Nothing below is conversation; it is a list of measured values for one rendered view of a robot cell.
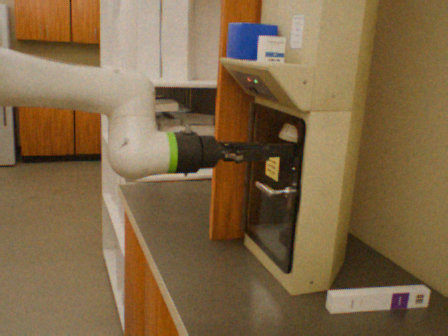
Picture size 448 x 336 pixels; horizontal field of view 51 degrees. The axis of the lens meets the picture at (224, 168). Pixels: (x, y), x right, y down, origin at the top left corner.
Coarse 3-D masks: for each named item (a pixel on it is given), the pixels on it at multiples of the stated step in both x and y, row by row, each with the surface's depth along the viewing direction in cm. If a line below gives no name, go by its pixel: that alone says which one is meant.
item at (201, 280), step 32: (128, 192) 192; (160, 192) 194; (192, 192) 197; (160, 224) 161; (192, 224) 163; (160, 256) 137; (192, 256) 139; (224, 256) 140; (352, 256) 145; (384, 256) 146; (160, 288) 126; (192, 288) 121; (224, 288) 122; (256, 288) 123; (352, 288) 126; (192, 320) 107; (224, 320) 108; (256, 320) 109; (288, 320) 109; (320, 320) 110; (352, 320) 111; (384, 320) 112; (416, 320) 113
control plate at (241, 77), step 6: (234, 72) 127; (240, 78) 127; (246, 78) 122; (252, 78) 117; (258, 78) 113; (246, 84) 127; (252, 84) 122; (258, 84) 117; (264, 84) 113; (258, 90) 122; (264, 90) 117; (264, 96) 122; (270, 96) 117
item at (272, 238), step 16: (256, 112) 134; (272, 112) 124; (256, 128) 134; (272, 128) 124; (288, 128) 116; (304, 128) 110; (288, 160) 116; (256, 176) 135; (288, 176) 117; (256, 192) 136; (256, 208) 136; (272, 208) 126; (288, 208) 117; (256, 224) 136; (272, 224) 126; (288, 224) 118; (256, 240) 137; (272, 240) 127; (288, 240) 118; (272, 256) 127; (288, 256) 118; (288, 272) 119
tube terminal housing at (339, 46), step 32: (288, 0) 116; (320, 0) 103; (352, 0) 104; (288, 32) 117; (320, 32) 104; (352, 32) 106; (320, 64) 106; (352, 64) 109; (320, 96) 108; (352, 96) 111; (320, 128) 110; (352, 128) 117; (320, 160) 112; (352, 160) 125; (320, 192) 115; (352, 192) 134; (320, 224) 117; (256, 256) 140; (320, 256) 120; (288, 288) 122; (320, 288) 123
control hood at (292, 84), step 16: (224, 64) 129; (240, 64) 117; (256, 64) 107; (272, 64) 104; (288, 64) 110; (272, 80) 106; (288, 80) 104; (304, 80) 105; (256, 96) 130; (288, 96) 106; (304, 96) 106
